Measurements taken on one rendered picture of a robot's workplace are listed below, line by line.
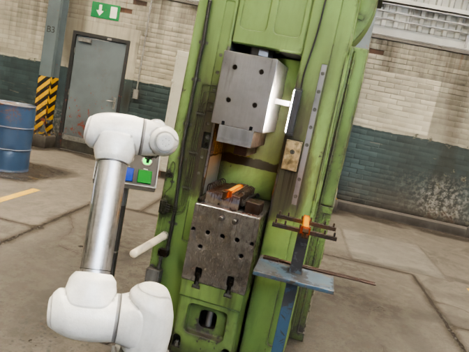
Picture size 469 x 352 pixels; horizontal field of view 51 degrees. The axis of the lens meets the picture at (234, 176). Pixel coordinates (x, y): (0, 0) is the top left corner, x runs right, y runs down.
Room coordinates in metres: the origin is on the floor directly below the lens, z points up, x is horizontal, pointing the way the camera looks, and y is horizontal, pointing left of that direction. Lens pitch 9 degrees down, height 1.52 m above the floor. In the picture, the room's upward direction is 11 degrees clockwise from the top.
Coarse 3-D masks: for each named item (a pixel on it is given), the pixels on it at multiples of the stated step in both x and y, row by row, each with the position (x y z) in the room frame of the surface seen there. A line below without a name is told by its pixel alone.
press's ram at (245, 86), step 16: (224, 64) 2.76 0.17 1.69; (240, 64) 2.74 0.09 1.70; (256, 64) 2.72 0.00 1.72; (272, 64) 2.70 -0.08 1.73; (224, 80) 2.75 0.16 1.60; (240, 80) 2.73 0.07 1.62; (256, 80) 2.71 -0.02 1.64; (272, 80) 2.70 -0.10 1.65; (224, 96) 2.75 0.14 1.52; (240, 96) 2.73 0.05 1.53; (256, 96) 2.71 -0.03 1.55; (272, 96) 2.76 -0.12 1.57; (224, 112) 2.75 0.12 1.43; (240, 112) 2.73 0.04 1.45; (256, 112) 2.71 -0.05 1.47; (272, 112) 2.87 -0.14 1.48; (240, 128) 2.72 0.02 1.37; (256, 128) 2.70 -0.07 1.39; (272, 128) 2.99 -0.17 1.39
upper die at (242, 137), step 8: (224, 128) 2.74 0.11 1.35; (232, 128) 2.73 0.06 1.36; (224, 136) 2.74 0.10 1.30; (232, 136) 2.73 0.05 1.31; (240, 136) 2.72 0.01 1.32; (248, 136) 2.71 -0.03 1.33; (256, 136) 2.81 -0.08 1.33; (264, 136) 3.06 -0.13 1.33; (232, 144) 2.73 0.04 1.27; (240, 144) 2.72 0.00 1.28; (248, 144) 2.71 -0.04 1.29; (256, 144) 2.86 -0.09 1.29; (264, 144) 3.11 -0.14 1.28
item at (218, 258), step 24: (216, 216) 2.67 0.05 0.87; (240, 216) 2.64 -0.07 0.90; (264, 216) 2.72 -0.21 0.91; (192, 240) 2.69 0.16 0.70; (216, 240) 2.66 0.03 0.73; (240, 240) 2.63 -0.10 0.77; (192, 264) 2.69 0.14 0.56; (216, 264) 2.66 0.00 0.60; (240, 264) 2.63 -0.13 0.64; (240, 288) 2.62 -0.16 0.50
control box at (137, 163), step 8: (136, 160) 2.69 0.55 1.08; (152, 160) 2.72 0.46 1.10; (136, 168) 2.67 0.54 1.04; (144, 168) 2.68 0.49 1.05; (152, 168) 2.70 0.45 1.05; (136, 176) 2.65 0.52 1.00; (152, 176) 2.68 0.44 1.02; (128, 184) 2.63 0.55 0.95; (136, 184) 2.63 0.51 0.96; (144, 184) 2.64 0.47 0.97; (152, 184) 2.65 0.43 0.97
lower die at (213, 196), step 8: (224, 184) 3.07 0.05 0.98; (232, 184) 3.07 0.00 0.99; (208, 192) 2.75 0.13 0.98; (216, 192) 2.74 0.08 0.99; (208, 200) 2.74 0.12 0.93; (216, 200) 2.73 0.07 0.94; (224, 200) 2.72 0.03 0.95; (232, 200) 2.71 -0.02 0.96; (240, 200) 2.72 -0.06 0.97; (240, 208) 2.77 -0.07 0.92
